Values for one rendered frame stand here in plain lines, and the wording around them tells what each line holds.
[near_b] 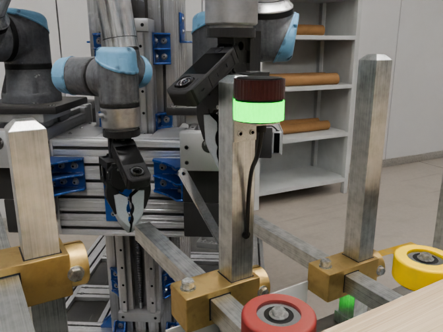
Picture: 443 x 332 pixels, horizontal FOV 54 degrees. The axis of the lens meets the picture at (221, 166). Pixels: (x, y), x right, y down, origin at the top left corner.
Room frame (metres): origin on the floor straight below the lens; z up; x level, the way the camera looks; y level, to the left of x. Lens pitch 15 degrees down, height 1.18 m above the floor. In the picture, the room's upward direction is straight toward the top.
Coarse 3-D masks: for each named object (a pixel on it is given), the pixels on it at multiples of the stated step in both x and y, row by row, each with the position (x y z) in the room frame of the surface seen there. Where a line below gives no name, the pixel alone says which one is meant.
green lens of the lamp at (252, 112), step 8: (240, 104) 0.50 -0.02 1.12; (248, 104) 0.49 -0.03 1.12; (256, 104) 0.49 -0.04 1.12; (264, 104) 0.49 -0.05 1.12; (272, 104) 0.49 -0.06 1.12; (280, 104) 0.50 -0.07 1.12; (240, 112) 0.50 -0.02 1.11; (248, 112) 0.49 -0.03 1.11; (256, 112) 0.49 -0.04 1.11; (264, 112) 0.49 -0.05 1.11; (272, 112) 0.49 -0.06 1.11; (280, 112) 0.50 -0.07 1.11; (240, 120) 0.50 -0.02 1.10; (248, 120) 0.49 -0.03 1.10; (256, 120) 0.49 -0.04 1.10; (264, 120) 0.49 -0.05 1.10; (272, 120) 0.49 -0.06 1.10; (280, 120) 0.50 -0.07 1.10
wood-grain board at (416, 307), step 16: (432, 288) 0.47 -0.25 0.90; (384, 304) 0.43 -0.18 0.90; (400, 304) 0.43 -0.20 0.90; (416, 304) 0.43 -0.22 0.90; (432, 304) 0.43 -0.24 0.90; (352, 320) 0.40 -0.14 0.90; (368, 320) 0.40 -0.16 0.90; (384, 320) 0.40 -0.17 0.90; (400, 320) 0.40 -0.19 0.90; (416, 320) 0.40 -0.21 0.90; (432, 320) 0.40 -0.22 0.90
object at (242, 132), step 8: (240, 128) 0.53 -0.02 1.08; (248, 128) 0.54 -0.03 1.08; (256, 128) 0.51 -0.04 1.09; (264, 128) 0.51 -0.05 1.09; (240, 136) 0.53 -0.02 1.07; (248, 136) 0.54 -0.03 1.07; (256, 152) 0.51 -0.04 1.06; (256, 160) 0.52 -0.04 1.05; (248, 184) 0.53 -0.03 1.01; (248, 192) 0.53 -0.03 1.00; (248, 200) 0.54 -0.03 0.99; (248, 208) 0.54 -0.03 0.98; (248, 216) 0.54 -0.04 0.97; (248, 224) 0.54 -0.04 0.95; (248, 232) 0.54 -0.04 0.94
